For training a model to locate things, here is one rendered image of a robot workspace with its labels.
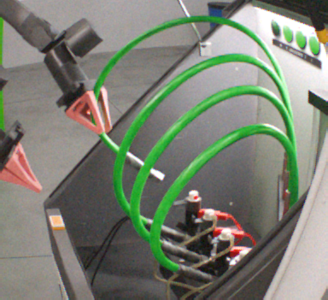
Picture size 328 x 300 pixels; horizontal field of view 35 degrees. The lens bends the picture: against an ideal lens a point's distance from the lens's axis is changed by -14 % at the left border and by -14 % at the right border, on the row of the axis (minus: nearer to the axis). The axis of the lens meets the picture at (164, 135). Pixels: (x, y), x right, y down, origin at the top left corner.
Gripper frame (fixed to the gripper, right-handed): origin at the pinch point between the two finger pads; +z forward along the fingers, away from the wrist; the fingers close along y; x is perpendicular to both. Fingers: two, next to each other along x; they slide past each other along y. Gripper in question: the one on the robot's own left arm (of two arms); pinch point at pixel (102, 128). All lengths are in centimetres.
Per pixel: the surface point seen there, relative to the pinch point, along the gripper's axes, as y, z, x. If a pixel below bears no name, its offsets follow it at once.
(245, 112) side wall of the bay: 39.1, 10.2, -13.3
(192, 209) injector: 0.3, 21.8, -4.8
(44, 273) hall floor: 110, 7, 136
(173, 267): -24.9, 27.9, -8.3
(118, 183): -16.9, 12.1, -5.2
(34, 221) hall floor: 156, -26, 156
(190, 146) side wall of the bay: 31.5, 9.0, 0.5
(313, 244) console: -31, 37, -29
